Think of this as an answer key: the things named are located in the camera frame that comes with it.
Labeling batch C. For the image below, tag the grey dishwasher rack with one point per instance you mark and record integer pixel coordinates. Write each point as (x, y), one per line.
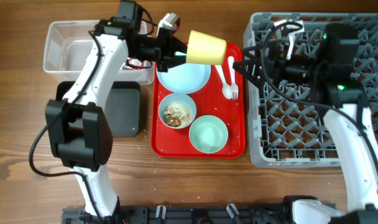
(283, 134)

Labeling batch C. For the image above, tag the clear plastic bin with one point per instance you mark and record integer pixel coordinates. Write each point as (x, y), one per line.
(67, 47)

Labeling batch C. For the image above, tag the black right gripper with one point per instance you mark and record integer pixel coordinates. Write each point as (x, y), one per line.
(255, 65)

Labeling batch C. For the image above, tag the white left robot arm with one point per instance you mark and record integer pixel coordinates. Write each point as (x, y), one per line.
(85, 159)

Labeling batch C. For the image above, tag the light blue plate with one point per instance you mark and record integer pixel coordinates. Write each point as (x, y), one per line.
(186, 78)

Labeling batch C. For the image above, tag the black waste tray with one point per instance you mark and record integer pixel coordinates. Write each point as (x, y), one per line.
(119, 118)

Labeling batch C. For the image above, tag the green bowl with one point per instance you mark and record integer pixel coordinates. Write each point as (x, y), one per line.
(208, 134)

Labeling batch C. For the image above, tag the food scraps with rice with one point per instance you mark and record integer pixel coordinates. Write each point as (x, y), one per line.
(177, 115)

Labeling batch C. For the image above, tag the small blue bowl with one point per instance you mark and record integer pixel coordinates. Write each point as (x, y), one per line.
(177, 98)

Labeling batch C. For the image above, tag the white plastic spoon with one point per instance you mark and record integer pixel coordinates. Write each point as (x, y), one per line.
(226, 89)

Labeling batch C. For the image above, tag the red sauce packet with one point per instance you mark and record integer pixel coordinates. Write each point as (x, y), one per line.
(134, 63)

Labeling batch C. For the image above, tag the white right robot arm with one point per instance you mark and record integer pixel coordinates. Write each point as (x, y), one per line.
(343, 106)

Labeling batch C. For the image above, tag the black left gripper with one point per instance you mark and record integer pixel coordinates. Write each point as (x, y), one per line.
(166, 46)

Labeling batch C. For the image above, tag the yellow plastic cup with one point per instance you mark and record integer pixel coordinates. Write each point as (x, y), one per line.
(205, 49)

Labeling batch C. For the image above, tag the red plastic tray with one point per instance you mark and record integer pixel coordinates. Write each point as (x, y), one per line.
(175, 143)

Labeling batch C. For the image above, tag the white plastic fork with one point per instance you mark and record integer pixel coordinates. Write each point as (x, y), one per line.
(232, 71)

